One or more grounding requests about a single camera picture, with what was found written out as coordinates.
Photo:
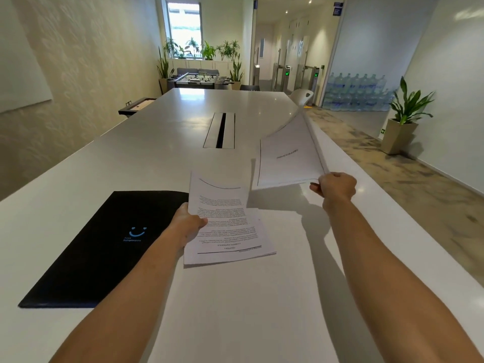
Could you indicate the blue wall sign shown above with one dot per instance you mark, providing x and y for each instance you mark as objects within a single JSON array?
[{"x": 338, "y": 8}]

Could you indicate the black folder with smile logo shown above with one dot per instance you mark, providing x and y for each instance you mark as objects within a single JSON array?
[{"x": 102, "y": 249}]

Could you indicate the grey sofa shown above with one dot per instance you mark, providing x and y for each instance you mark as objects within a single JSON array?
[{"x": 197, "y": 71}]

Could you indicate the stack of water bottles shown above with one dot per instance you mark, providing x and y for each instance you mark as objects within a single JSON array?
[{"x": 355, "y": 92}]

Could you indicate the person's right hand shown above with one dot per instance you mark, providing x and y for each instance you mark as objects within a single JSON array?
[{"x": 337, "y": 188}]

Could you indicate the white plastic chair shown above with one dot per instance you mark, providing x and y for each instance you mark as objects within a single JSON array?
[{"x": 301, "y": 96}]

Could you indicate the person's right forearm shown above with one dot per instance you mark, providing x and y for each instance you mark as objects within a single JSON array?
[{"x": 393, "y": 283}]

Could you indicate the row of windowsill plants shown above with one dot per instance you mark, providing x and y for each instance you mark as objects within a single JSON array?
[{"x": 206, "y": 50}]

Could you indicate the foosball table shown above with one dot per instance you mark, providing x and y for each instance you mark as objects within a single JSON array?
[{"x": 199, "y": 80}]

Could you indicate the turnstile gates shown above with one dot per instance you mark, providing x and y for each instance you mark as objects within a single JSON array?
[{"x": 298, "y": 77}]

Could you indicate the potted plant in beige planter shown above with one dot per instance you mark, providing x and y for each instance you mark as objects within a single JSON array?
[{"x": 401, "y": 124}]

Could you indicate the person's left forearm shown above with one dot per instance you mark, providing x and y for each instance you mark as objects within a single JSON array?
[{"x": 121, "y": 298}]

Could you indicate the stack of printed pages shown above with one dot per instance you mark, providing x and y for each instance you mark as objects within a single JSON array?
[{"x": 234, "y": 238}]

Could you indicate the low black side table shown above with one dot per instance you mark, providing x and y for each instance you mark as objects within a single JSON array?
[{"x": 136, "y": 105}]

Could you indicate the person's right thumb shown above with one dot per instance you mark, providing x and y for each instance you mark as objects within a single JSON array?
[{"x": 317, "y": 188}]

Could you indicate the tall snake plant in pot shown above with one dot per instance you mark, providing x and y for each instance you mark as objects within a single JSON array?
[
  {"x": 236, "y": 73},
  {"x": 164, "y": 73}
]

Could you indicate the person's left hand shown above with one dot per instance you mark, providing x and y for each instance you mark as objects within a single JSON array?
[{"x": 183, "y": 224}]

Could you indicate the person's left thumb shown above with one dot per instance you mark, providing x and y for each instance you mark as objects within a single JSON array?
[{"x": 198, "y": 222}]

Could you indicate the curled printed text sheet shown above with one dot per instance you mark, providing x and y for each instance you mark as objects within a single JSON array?
[{"x": 221, "y": 194}]

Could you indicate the black chair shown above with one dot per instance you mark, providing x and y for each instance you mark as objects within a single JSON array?
[{"x": 250, "y": 87}]

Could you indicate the white wall board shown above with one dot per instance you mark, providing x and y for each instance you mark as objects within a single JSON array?
[{"x": 20, "y": 64}]

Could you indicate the window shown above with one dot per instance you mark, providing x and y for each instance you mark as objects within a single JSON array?
[{"x": 184, "y": 28}]

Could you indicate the white title page sheet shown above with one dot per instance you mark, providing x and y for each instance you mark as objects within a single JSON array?
[{"x": 289, "y": 154}]

